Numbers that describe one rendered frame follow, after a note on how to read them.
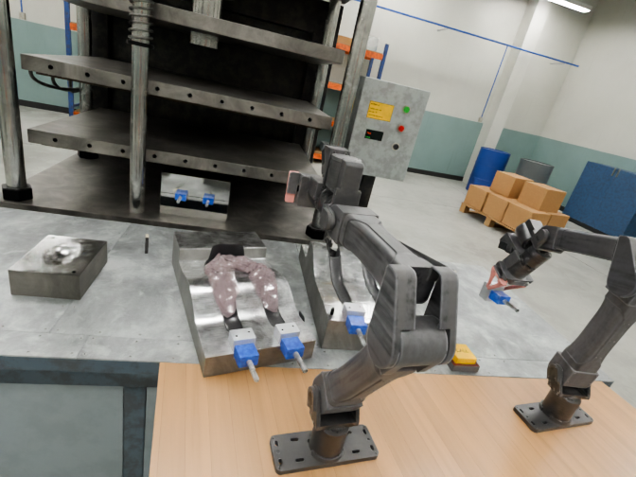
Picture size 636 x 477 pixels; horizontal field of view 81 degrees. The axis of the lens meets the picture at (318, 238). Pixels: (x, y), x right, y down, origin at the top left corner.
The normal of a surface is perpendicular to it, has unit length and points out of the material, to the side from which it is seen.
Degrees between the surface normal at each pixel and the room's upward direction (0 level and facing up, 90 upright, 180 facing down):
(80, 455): 90
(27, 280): 90
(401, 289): 63
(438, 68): 90
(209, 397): 0
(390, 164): 90
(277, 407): 0
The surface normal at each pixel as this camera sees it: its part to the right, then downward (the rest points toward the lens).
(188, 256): 0.47, 0.27
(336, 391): -0.85, -0.12
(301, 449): 0.21, -0.90
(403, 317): 0.36, -0.02
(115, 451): 0.16, 0.42
